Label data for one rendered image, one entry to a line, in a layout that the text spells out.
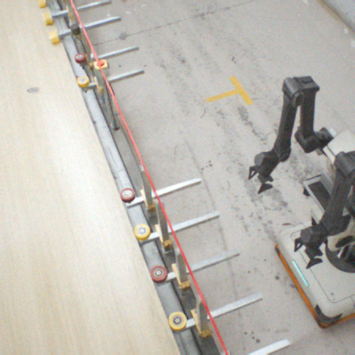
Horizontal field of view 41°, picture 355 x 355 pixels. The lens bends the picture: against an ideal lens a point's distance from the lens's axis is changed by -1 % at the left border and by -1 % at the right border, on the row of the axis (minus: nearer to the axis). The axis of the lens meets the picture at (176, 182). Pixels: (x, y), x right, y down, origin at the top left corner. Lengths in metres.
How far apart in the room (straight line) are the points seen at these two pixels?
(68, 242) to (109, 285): 0.33
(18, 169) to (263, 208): 1.75
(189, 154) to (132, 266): 1.73
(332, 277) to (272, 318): 0.46
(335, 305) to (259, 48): 2.76
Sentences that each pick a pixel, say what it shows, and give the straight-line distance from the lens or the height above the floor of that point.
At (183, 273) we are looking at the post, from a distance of 2.26.
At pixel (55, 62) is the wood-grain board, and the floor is 0.90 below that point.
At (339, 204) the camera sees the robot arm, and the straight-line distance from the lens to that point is 1.95.
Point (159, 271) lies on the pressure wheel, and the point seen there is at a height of 0.91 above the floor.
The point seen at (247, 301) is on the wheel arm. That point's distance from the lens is 2.32.
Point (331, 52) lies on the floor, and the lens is 4.92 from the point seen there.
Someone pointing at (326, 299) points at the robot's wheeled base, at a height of 0.28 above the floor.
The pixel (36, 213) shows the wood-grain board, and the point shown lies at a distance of 2.62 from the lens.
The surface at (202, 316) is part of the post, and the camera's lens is 2.10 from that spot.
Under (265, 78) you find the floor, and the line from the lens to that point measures 4.55.
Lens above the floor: 2.95
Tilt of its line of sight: 53 degrees down
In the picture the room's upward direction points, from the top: 6 degrees counter-clockwise
